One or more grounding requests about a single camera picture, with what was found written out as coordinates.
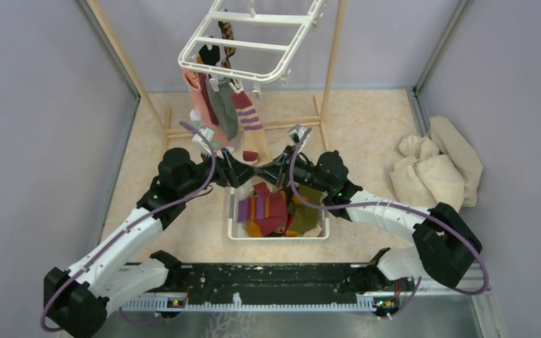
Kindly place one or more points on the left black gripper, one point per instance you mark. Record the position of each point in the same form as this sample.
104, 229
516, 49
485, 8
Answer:
229, 169

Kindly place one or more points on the wooden hanger rack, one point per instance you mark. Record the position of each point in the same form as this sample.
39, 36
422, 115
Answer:
321, 102

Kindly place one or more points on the aluminium frame rail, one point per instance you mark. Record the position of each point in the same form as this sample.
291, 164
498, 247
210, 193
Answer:
169, 289

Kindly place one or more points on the white plastic sock hanger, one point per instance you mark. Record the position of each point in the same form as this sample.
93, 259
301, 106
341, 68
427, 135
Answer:
281, 71

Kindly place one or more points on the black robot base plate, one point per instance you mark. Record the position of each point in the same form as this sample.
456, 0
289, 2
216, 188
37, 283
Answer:
304, 287

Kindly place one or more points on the black hanging sock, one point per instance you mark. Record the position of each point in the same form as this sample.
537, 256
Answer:
209, 54

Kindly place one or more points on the white plastic basket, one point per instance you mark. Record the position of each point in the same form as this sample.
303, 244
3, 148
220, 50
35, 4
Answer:
236, 230

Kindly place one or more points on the olive green striped sock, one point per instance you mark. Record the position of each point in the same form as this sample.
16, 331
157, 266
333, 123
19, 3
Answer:
302, 219

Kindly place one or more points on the maroon striped beige sock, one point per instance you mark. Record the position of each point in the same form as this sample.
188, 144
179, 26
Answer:
255, 148

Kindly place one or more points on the purple maroon striped sock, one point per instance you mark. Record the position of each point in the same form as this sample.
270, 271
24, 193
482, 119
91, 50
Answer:
264, 212

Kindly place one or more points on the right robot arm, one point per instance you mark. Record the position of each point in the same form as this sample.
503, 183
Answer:
443, 246

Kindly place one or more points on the beige crumpled cloth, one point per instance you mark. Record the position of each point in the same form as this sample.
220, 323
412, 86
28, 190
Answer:
439, 167

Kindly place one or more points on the grey sock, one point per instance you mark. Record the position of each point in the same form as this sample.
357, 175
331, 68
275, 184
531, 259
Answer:
223, 107

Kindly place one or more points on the pink patterned sock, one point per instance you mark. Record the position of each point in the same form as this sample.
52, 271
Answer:
200, 114

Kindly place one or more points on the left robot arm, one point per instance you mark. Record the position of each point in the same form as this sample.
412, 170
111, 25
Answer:
126, 238

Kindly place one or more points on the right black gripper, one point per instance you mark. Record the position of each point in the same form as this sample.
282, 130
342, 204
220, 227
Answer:
279, 173

